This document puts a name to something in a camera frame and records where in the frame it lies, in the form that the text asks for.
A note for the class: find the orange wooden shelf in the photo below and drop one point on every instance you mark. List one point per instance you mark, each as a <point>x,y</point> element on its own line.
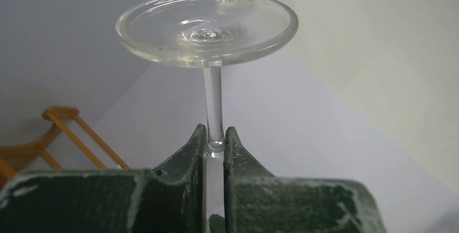
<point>17,158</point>

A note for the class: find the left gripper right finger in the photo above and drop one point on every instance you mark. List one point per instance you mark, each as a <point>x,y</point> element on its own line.
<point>255,200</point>

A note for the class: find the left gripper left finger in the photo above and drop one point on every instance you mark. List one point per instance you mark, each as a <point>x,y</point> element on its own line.
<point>96,202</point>

